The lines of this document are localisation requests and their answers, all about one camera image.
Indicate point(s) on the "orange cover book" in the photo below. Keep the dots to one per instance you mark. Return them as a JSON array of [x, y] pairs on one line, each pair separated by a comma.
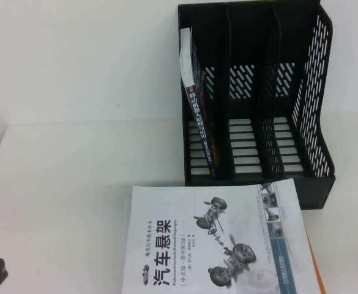
[[318, 269]]

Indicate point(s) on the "white automotive suspension book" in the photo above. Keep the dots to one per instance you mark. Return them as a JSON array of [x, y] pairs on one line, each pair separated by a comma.
[[197, 196]]

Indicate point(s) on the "black plastic book stand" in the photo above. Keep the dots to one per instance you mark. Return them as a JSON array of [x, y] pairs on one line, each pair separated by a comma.
[[289, 92]]

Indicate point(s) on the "dark mobile robotics book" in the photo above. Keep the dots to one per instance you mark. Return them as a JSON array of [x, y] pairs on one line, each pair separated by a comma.
[[200, 122]]

